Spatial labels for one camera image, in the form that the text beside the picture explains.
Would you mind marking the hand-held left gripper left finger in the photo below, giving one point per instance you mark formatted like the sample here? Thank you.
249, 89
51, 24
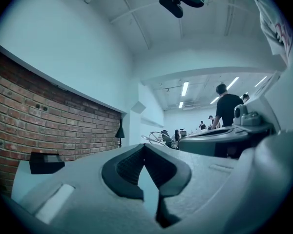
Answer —
112, 173

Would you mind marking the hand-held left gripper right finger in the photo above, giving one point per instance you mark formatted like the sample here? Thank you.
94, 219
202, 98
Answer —
172, 177

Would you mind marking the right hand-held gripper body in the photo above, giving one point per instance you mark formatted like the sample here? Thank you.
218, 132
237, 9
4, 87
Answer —
200, 142

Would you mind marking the black office chair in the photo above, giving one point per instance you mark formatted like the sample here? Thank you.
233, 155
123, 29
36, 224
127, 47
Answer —
165, 136

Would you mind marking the black cone lamp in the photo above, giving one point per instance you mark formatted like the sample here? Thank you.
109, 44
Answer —
120, 131

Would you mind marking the long ceiling light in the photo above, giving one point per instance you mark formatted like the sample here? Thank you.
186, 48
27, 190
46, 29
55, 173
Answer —
260, 81
215, 100
233, 83
185, 88
181, 104

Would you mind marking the black block on housing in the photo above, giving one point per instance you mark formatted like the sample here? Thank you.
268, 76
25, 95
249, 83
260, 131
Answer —
45, 164

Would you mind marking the person's white printed shirt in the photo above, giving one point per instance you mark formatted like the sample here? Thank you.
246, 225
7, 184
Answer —
271, 21

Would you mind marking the black head-mounted camera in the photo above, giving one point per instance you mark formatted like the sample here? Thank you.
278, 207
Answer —
172, 4

